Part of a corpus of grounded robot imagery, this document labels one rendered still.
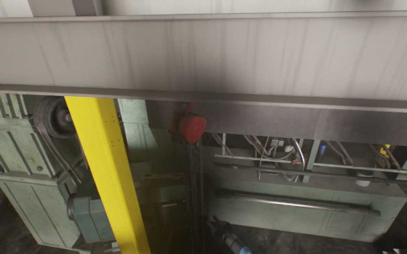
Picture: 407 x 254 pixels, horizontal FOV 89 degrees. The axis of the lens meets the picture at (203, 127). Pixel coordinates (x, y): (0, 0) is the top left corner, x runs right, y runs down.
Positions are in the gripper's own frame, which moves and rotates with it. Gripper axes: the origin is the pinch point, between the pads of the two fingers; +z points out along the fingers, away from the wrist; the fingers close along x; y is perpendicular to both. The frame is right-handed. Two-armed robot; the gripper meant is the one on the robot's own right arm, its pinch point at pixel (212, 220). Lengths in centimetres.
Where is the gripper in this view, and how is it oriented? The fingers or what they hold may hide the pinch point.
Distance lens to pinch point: 155.3
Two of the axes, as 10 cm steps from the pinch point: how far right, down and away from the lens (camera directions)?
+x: 7.8, -3.2, 5.4
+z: -6.3, -3.7, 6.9
